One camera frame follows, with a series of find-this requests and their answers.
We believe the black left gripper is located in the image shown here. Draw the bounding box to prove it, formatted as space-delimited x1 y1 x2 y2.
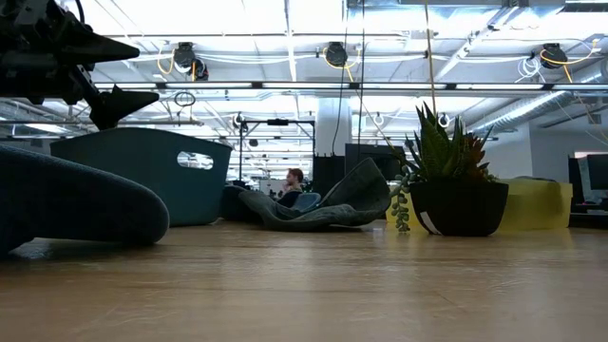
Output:
0 0 161 132

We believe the yellow plastic bin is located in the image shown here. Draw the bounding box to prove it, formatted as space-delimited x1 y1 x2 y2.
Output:
385 178 575 233

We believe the silver ceiling duct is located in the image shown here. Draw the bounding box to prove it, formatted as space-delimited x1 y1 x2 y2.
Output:
467 89 608 135

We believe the white column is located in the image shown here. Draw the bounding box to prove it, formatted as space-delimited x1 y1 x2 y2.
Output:
316 97 352 158

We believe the black coiled power cable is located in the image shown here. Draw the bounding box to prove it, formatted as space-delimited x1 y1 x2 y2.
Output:
331 0 351 156

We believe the teal plastic bin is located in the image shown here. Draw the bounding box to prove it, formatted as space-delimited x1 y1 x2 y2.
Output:
49 126 234 228

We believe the thin black hanging cable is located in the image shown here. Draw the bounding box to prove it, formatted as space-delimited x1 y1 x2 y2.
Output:
361 0 367 158

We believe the black desk monitor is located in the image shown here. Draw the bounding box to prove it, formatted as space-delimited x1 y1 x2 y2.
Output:
567 153 608 214

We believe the potted succulent plant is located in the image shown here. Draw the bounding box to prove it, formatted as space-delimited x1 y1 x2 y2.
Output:
388 102 510 238

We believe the green cloth cap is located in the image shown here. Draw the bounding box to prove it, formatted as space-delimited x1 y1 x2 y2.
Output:
238 157 392 233

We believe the black background rig frame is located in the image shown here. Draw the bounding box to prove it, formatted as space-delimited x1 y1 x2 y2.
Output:
238 118 316 184

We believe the person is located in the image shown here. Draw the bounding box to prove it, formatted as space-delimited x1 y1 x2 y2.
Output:
276 167 306 209

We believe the black ceiling cable reel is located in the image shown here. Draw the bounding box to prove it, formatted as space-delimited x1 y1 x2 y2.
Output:
171 41 210 82
324 41 351 68
541 42 564 70

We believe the black aluminium rig frame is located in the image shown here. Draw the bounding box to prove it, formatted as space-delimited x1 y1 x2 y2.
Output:
568 212 608 230

